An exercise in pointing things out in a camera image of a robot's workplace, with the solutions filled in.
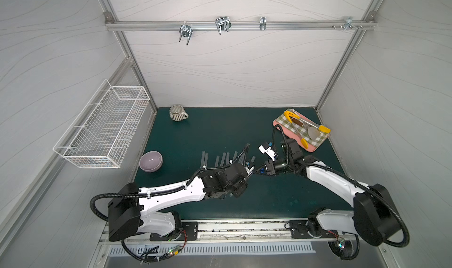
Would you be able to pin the metal hook clamp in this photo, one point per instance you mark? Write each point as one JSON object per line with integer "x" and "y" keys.
{"x": 263, "y": 23}
{"x": 348, "y": 25}
{"x": 223, "y": 24}
{"x": 185, "y": 32}

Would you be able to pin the green white checkered cloth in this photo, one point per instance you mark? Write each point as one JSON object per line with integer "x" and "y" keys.
{"x": 302, "y": 128}

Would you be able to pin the aluminium top rail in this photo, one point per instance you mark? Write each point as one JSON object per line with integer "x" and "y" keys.
{"x": 235, "y": 25}

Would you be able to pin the purple bowl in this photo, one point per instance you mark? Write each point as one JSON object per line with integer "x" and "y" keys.
{"x": 151, "y": 161}

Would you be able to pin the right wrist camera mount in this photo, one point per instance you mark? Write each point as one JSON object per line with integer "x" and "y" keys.
{"x": 269, "y": 150}

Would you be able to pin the striped ceramic cup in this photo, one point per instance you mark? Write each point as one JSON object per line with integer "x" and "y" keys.
{"x": 177, "y": 113}

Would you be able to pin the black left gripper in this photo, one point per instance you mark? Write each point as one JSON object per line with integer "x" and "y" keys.
{"x": 242, "y": 176}

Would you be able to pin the white wire basket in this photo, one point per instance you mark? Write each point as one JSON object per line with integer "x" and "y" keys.
{"x": 100, "y": 135}

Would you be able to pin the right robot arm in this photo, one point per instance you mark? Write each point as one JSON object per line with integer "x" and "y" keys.
{"x": 373, "y": 216}

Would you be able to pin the brown handled metal spatula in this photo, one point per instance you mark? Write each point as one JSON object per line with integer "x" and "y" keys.
{"x": 313, "y": 132}

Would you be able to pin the pink plastic tray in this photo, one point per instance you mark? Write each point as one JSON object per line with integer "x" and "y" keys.
{"x": 300, "y": 130}

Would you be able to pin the white slotted cable duct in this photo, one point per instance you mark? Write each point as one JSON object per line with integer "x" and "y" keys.
{"x": 201, "y": 249}

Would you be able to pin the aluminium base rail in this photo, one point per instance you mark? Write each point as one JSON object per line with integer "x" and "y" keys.
{"x": 230, "y": 231}

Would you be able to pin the yellow handled metal tongs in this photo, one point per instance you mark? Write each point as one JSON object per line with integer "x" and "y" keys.
{"x": 289, "y": 114}

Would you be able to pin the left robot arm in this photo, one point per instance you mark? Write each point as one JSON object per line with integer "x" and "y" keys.
{"x": 140, "y": 210}

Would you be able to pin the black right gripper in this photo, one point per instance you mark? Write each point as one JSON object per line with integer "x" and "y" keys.
{"x": 268, "y": 167}

